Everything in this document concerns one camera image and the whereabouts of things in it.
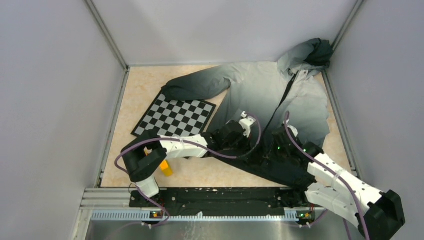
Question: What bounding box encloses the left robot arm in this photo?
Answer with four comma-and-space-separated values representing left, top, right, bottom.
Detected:
119, 115, 261, 207

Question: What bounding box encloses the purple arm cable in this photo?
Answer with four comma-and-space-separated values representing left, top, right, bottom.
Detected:
283, 110, 372, 240
114, 112, 263, 229

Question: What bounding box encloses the grey cable duct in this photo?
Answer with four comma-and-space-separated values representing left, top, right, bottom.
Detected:
90, 210, 299, 222

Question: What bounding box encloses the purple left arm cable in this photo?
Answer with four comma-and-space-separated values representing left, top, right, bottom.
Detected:
114, 112, 263, 229

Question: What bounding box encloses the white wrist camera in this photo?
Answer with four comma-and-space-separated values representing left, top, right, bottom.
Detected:
238, 111, 256, 138
288, 125, 299, 138

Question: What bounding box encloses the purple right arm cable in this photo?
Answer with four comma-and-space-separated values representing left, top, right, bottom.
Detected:
283, 110, 372, 240

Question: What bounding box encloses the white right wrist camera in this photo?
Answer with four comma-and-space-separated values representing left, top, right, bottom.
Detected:
288, 125, 299, 138

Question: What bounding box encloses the grey gradient hooded jacket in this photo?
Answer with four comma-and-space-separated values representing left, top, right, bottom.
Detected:
162, 38, 334, 188

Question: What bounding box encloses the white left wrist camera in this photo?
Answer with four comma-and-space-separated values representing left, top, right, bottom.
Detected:
238, 111, 256, 138

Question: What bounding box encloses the yellow block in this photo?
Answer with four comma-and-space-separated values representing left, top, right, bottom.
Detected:
159, 159, 173, 177

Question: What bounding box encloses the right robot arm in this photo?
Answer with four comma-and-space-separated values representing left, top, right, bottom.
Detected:
264, 125, 406, 240

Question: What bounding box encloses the black white checkerboard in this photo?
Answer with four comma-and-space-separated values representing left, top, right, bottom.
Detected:
131, 91, 216, 137

